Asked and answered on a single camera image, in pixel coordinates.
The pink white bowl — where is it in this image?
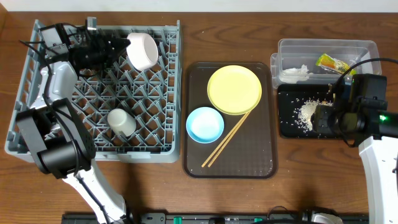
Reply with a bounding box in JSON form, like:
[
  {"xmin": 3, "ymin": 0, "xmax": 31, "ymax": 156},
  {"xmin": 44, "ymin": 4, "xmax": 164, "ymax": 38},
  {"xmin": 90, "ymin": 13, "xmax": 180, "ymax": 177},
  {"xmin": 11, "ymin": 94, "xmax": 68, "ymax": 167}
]
[{"xmin": 126, "ymin": 33, "xmax": 159, "ymax": 71}]

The yellow green snack wrapper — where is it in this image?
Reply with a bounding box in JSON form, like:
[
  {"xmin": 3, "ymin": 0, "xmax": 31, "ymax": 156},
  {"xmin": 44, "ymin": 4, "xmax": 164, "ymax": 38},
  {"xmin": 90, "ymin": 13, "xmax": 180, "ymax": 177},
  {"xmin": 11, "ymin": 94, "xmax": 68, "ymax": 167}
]
[{"xmin": 315, "ymin": 54, "xmax": 350, "ymax": 75}]

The white plastic cup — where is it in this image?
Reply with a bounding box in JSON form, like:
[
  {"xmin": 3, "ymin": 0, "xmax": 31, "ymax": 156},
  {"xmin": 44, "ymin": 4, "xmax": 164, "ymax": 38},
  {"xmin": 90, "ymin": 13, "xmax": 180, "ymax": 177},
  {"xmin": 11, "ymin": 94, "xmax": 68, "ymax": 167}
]
[{"xmin": 107, "ymin": 108, "xmax": 137, "ymax": 137}]

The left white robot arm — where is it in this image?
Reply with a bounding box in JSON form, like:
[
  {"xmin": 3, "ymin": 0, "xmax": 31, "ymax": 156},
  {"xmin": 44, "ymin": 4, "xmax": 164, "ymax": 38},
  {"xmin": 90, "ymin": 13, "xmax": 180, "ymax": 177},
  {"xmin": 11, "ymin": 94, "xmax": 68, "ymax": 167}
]
[{"xmin": 15, "ymin": 24, "xmax": 134, "ymax": 223}]

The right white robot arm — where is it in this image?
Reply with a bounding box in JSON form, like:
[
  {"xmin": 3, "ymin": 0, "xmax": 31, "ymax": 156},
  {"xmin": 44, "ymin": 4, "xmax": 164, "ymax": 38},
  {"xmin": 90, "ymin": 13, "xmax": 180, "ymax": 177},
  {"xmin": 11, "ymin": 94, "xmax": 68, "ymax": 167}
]
[{"xmin": 311, "ymin": 96, "xmax": 397, "ymax": 223}]

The black waste tray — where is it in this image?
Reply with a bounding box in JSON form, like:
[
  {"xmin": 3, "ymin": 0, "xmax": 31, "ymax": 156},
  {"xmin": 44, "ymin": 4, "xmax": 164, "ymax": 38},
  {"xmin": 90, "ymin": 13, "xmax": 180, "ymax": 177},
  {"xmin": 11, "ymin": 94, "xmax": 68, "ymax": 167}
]
[{"xmin": 277, "ymin": 84, "xmax": 339, "ymax": 139}]

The grey plastic dishwasher rack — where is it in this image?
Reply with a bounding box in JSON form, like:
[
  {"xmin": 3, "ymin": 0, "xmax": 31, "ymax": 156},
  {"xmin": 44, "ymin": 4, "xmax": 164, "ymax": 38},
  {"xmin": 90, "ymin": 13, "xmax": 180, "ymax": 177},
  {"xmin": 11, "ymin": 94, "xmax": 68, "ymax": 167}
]
[{"xmin": 4, "ymin": 17, "xmax": 182, "ymax": 163}]

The spilled rice pile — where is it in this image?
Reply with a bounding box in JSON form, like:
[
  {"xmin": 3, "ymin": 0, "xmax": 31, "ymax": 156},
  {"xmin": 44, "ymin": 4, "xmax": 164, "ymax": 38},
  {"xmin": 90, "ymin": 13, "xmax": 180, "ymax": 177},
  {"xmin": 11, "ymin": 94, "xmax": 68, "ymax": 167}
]
[{"xmin": 291, "ymin": 98, "xmax": 332, "ymax": 134}]

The crumpled white tissue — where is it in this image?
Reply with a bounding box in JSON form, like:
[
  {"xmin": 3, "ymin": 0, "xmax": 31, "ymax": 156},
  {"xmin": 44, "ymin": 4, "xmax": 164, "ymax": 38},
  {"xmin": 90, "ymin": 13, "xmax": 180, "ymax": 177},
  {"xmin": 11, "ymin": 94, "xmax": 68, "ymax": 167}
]
[{"xmin": 279, "ymin": 65, "xmax": 313, "ymax": 84}]

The clear plastic bin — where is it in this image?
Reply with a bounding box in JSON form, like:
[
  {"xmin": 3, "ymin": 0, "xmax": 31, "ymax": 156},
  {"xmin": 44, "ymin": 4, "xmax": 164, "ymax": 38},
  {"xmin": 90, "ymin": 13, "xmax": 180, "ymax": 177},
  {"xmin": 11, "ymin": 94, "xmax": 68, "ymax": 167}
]
[{"xmin": 271, "ymin": 39, "xmax": 379, "ymax": 89}]

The lower wooden chopstick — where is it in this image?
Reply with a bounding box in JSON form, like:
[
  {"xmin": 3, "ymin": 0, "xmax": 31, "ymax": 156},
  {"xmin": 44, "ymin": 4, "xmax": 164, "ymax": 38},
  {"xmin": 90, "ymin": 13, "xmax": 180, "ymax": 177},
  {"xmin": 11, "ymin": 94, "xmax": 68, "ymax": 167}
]
[{"xmin": 207, "ymin": 111, "xmax": 251, "ymax": 169}]

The wooden chopstick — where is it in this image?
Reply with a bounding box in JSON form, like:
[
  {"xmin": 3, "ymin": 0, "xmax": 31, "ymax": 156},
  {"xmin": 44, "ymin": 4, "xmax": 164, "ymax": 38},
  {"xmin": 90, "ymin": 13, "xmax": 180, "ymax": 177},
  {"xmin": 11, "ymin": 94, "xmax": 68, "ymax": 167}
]
[
  {"xmin": 207, "ymin": 111, "xmax": 251, "ymax": 169},
  {"xmin": 201, "ymin": 111, "xmax": 249, "ymax": 169}
]

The upper wooden chopstick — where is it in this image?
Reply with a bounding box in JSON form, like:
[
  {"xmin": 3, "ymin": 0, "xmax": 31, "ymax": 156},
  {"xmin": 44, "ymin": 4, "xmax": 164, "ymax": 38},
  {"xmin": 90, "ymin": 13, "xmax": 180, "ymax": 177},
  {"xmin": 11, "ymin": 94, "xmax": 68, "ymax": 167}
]
[{"xmin": 201, "ymin": 111, "xmax": 249, "ymax": 169}]

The dark brown serving tray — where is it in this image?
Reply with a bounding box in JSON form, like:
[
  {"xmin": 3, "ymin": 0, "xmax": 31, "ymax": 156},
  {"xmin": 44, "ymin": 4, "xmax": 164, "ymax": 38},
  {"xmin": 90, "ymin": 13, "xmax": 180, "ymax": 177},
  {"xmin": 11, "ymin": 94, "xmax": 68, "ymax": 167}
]
[{"xmin": 182, "ymin": 62, "xmax": 277, "ymax": 179}]

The yellow plastic plate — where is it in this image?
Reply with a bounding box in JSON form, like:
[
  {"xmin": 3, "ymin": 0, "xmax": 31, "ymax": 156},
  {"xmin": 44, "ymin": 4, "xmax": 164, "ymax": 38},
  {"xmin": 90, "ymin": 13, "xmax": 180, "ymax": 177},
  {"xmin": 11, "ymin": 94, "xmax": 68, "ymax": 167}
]
[{"xmin": 206, "ymin": 65, "xmax": 262, "ymax": 115}]

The light blue bowl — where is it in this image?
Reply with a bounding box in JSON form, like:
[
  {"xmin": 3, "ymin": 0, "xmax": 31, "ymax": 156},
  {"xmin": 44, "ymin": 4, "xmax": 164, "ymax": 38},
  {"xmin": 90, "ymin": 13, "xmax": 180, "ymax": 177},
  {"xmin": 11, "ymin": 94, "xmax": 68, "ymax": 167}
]
[{"xmin": 185, "ymin": 107, "xmax": 224, "ymax": 144}]

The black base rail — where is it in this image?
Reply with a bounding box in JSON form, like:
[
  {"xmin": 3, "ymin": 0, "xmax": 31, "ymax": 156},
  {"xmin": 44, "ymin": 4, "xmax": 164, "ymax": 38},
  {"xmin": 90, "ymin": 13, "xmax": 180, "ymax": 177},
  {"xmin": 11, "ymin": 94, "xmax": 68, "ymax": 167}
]
[{"xmin": 60, "ymin": 205, "xmax": 371, "ymax": 224}]

